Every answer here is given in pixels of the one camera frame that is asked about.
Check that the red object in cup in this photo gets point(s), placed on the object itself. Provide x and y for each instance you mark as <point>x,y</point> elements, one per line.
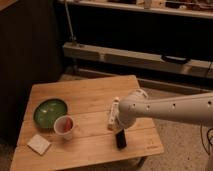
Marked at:
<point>68,125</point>

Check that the white remote control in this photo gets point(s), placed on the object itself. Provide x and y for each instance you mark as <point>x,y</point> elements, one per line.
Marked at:
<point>112,123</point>

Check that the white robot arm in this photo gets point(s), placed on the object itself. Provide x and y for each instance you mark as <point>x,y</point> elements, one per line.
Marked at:
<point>192,109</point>

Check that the wooden shelf beam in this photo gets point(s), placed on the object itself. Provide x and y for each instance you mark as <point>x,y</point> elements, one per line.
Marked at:
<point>136,59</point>

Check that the green bowl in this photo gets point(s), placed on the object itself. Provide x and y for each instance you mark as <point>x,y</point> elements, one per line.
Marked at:
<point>48,111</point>

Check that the metal pole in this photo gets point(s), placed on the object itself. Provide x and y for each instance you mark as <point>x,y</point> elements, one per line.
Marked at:
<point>72,36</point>

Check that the wooden table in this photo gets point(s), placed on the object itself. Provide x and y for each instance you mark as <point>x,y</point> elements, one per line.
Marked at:
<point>88,103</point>

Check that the white sponge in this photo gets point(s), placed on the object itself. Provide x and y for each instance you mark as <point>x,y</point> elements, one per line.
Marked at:
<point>38,144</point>

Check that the upper wooden shelf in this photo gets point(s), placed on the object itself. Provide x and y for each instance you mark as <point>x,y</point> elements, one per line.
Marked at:
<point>128,7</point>

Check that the black object on shelf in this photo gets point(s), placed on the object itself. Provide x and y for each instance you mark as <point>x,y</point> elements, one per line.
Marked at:
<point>175,60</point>

